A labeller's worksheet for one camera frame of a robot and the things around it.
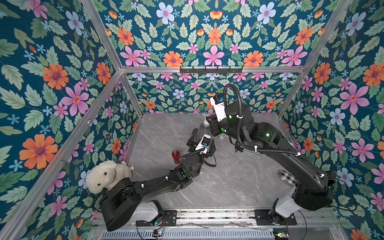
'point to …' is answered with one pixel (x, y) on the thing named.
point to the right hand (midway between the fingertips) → (212, 112)
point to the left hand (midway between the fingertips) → (204, 135)
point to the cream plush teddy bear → (106, 174)
